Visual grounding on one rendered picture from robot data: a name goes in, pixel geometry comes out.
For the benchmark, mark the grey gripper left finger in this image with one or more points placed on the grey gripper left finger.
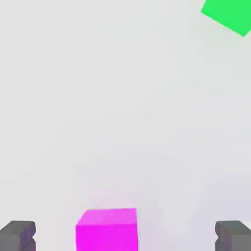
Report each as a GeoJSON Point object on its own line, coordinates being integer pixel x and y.
{"type": "Point", "coordinates": [15, 235]}

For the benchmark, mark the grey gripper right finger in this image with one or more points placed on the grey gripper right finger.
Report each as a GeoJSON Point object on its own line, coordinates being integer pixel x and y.
{"type": "Point", "coordinates": [235, 235]}

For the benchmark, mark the small magenta cube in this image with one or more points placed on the small magenta cube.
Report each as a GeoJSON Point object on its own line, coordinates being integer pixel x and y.
{"type": "Point", "coordinates": [106, 231]}

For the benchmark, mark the small green cube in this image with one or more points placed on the small green cube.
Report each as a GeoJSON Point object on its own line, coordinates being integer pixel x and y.
{"type": "Point", "coordinates": [229, 13]}

